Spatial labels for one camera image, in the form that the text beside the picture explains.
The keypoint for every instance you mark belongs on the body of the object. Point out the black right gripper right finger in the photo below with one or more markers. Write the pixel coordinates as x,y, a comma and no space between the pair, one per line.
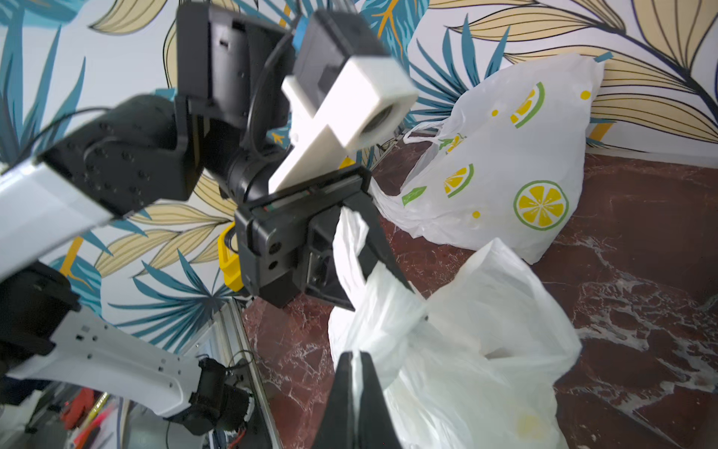
374,428

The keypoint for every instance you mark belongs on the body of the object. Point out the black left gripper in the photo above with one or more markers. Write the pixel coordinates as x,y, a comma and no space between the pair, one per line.
285,240

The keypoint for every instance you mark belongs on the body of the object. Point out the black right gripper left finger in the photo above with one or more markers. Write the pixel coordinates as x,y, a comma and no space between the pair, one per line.
337,429

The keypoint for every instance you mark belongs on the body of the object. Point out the white lemon plastic bag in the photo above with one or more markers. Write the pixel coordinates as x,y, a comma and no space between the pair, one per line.
472,366

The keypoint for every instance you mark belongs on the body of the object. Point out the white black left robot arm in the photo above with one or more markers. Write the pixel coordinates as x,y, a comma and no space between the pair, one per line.
270,113

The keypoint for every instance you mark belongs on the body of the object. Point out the yellow tool box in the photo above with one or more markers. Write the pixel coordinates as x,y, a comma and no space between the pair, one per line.
229,263

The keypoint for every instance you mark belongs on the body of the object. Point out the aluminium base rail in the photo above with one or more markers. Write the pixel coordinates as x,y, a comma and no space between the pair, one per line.
224,338

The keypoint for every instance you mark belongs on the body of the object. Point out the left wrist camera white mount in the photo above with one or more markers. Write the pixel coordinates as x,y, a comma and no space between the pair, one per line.
346,93

